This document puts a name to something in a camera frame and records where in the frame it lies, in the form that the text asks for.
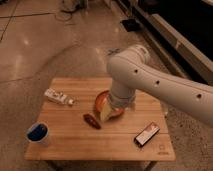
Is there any white cup blue inside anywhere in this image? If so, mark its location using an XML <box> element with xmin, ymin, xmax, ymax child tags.
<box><xmin>26</xmin><ymin>123</ymin><xmax>50</xmax><ymax>146</ymax></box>

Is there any long shelf rail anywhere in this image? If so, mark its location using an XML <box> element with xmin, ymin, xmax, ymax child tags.
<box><xmin>109</xmin><ymin>0</ymin><xmax>213</xmax><ymax>84</ymax></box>

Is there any wooden table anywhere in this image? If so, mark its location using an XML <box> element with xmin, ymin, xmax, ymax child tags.
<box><xmin>25</xmin><ymin>77</ymin><xmax>175</xmax><ymax>161</ymax></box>

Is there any white tube bottle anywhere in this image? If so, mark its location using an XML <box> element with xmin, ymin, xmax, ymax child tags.
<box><xmin>44</xmin><ymin>88</ymin><xmax>74</xmax><ymax>106</ymax></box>

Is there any floor cable bundle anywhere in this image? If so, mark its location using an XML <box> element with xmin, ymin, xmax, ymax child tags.
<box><xmin>54</xmin><ymin>0</ymin><xmax>88</xmax><ymax>25</ymax></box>

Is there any black floor box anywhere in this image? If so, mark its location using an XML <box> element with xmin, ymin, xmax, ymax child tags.
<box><xmin>121</xmin><ymin>19</ymin><xmax>140</xmax><ymax>32</ymax></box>

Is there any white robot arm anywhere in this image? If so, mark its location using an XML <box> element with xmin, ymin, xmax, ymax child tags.
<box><xmin>106</xmin><ymin>44</ymin><xmax>213</xmax><ymax>127</ymax></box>

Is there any orange bowl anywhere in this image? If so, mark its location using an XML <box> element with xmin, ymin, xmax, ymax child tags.
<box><xmin>95</xmin><ymin>90</ymin><xmax>124</xmax><ymax>118</ymax></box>

